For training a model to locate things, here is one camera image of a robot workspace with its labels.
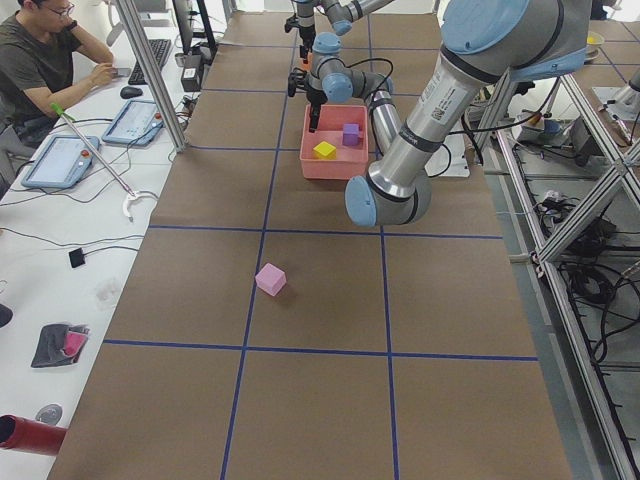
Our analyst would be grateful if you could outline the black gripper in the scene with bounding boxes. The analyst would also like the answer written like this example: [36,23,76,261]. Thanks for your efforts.
[299,25,315,65]
[306,86,325,133]

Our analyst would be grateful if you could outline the yellow foam block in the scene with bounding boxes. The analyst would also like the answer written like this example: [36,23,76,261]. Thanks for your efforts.
[313,141,337,160]

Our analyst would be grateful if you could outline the purple foam block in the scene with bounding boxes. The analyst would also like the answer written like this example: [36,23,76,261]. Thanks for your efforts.
[342,123,361,147]

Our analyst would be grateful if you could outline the pink foam block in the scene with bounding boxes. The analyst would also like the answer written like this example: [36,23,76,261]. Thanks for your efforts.
[255,263,287,296]

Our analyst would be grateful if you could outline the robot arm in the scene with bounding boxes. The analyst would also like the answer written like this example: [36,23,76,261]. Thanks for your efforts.
[284,0,392,66]
[296,0,591,227]

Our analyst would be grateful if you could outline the pink plastic bin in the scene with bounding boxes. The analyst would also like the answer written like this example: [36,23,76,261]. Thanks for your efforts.
[299,104,369,180]

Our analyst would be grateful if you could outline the black computer monitor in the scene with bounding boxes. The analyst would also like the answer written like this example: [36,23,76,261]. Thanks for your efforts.
[172,0,218,65]

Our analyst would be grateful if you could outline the black power box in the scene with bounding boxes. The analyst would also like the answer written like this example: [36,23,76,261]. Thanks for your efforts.
[181,55,204,93]

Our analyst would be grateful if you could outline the black keyboard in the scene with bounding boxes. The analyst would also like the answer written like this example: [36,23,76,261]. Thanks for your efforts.
[127,38,173,86]

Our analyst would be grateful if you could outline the far blue teach pendant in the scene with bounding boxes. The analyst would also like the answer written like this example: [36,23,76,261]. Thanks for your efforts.
[101,99,163,147]

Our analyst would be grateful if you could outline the blue teach pendant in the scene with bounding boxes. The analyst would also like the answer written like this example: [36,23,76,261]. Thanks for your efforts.
[21,135,94,189]
[101,99,163,147]

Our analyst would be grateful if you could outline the black computer mouse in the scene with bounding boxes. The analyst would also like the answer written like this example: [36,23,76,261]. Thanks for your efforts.
[120,86,144,100]

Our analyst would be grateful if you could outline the reacher grabber tool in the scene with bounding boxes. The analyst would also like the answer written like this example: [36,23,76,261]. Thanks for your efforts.
[50,103,159,222]

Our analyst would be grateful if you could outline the near blue teach pendant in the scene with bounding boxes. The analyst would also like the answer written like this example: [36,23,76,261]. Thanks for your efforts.
[21,135,94,189]

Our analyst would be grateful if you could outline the seated person in grey shirt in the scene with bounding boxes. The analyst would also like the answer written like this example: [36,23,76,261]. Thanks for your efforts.
[0,0,117,196]

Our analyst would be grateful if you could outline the small black square device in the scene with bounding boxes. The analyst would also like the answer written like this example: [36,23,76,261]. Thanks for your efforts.
[68,248,86,269]

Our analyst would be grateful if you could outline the yellow bowl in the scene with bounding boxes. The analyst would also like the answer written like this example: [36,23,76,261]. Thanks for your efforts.
[586,31,604,51]

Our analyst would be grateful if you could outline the grey and pink cloth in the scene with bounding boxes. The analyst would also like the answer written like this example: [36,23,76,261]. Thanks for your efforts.
[31,323,90,368]

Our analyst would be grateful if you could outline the round metal lid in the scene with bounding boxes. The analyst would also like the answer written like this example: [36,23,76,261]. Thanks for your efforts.
[35,403,63,426]

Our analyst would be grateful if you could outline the red cylinder bottle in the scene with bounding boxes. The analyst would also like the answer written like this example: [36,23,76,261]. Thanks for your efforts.
[1,415,67,456]

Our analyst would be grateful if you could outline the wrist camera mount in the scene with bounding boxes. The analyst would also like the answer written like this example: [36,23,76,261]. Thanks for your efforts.
[287,68,308,98]
[284,15,300,33]

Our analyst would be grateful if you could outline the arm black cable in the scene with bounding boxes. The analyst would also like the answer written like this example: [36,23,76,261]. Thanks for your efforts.
[344,57,451,178]

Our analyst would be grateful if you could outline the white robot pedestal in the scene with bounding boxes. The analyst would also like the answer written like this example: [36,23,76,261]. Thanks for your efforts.
[425,134,470,178]

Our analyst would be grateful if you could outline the aluminium frame post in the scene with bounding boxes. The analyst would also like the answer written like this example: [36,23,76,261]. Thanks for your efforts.
[113,0,186,153]

